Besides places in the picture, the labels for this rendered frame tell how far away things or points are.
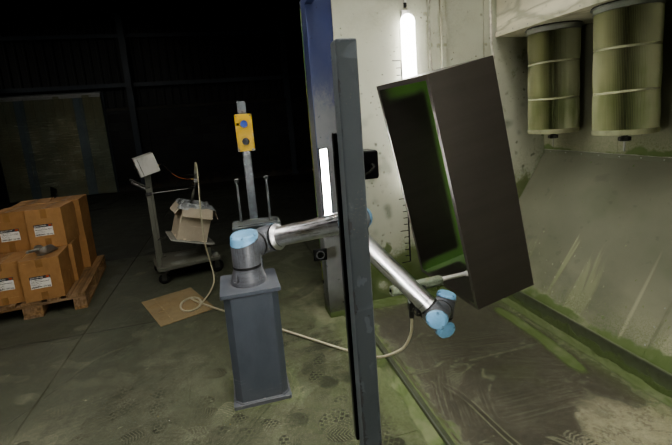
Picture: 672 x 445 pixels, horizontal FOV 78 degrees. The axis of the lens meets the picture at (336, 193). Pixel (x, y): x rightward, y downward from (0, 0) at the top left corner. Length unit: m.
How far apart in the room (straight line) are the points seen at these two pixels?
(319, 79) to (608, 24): 1.70
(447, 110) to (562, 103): 1.39
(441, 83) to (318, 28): 1.24
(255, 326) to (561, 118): 2.38
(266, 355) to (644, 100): 2.45
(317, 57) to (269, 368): 1.95
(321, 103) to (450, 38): 1.08
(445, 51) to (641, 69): 1.21
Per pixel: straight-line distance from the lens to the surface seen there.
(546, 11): 3.15
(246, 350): 2.35
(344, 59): 0.96
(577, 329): 2.97
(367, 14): 3.10
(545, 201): 3.50
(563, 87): 3.24
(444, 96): 1.99
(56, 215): 4.58
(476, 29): 3.45
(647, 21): 2.87
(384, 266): 1.91
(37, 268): 4.33
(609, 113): 2.84
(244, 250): 2.21
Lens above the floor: 1.47
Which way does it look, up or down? 10 degrees down
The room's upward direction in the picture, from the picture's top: 4 degrees counter-clockwise
